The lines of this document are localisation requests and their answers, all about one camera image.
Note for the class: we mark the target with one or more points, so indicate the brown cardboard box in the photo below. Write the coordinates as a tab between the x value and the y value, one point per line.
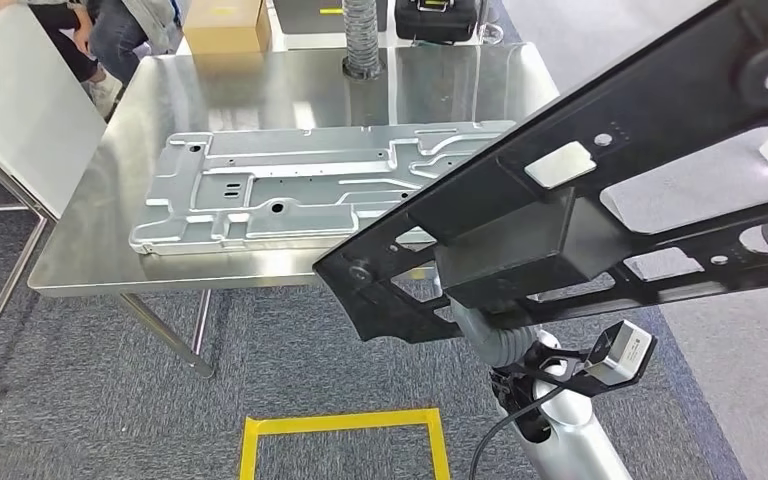
225	30

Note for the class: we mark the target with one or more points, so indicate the stainless steel workbench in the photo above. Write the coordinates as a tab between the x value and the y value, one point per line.
126	265

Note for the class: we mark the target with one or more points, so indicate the steel side table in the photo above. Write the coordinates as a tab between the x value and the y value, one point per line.
0	285

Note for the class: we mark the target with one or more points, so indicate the dark flat board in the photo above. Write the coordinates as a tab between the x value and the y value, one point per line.
304	16

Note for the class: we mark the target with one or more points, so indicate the black plastic frame part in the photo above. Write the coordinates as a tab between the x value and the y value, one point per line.
662	99

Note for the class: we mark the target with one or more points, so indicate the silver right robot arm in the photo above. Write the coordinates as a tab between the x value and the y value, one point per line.
576	444

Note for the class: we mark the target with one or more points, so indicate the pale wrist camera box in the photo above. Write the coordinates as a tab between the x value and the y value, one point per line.
622	351

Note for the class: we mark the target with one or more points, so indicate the yellow floor tape square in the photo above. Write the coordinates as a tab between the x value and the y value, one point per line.
251	444

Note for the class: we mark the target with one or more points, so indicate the white table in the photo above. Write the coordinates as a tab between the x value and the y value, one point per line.
278	41

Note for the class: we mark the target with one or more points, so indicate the person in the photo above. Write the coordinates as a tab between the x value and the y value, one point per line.
119	33

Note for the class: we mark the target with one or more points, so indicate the stamped grey metal panel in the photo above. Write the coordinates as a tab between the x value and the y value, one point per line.
278	192

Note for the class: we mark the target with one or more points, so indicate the black camera mounting bracket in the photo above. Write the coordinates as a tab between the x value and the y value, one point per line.
556	378

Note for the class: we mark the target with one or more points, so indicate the black carry case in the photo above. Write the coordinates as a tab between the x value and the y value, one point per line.
434	23

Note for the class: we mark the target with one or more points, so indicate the white board panel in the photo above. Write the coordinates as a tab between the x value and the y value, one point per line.
20	99

